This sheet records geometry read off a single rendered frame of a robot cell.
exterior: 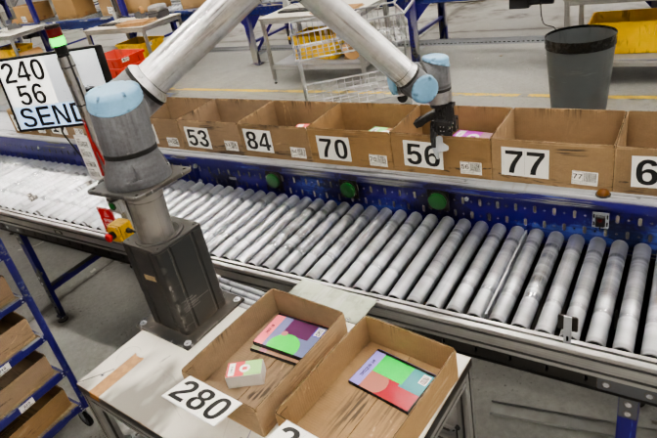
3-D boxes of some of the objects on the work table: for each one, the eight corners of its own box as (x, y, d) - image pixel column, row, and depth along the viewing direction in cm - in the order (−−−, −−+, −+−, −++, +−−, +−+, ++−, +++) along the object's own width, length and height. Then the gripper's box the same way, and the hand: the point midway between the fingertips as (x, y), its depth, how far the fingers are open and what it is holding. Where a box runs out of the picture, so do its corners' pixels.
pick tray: (189, 396, 155) (178, 371, 150) (279, 311, 180) (271, 286, 176) (264, 438, 138) (254, 411, 134) (350, 338, 164) (345, 312, 159)
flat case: (408, 416, 136) (408, 412, 135) (348, 384, 148) (347, 379, 147) (438, 379, 144) (437, 374, 143) (378, 351, 156) (378, 347, 156)
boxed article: (264, 385, 153) (260, 373, 151) (229, 389, 154) (224, 377, 152) (266, 370, 158) (262, 358, 156) (232, 374, 159) (228, 363, 157)
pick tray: (282, 441, 137) (272, 413, 132) (370, 340, 161) (364, 314, 157) (378, 499, 119) (372, 469, 115) (459, 376, 144) (458, 348, 140)
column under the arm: (188, 351, 171) (153, 263, 156) (136, 327, 186) (100, 245, 171) (244, 299, 189) (219, 216, 174) (194, 282, 204) (165, 203, 189)
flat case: (305, 363, 156) (304, 359, 155) (253, 344, 166) (251, 340, 165) (330, 330, 165) (329, 327, 164) (280, 316, 175) (279, 312, 175)
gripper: (447, 109, 192) (451, 164, 202) (459, 96, 200) (462, 150, 210) (423, 108, 196) (429, 162, 206) (436, 95, 205) (441, 148, 215)
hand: (438, 153), depth 209 cm, fingers open, 5 cm apart
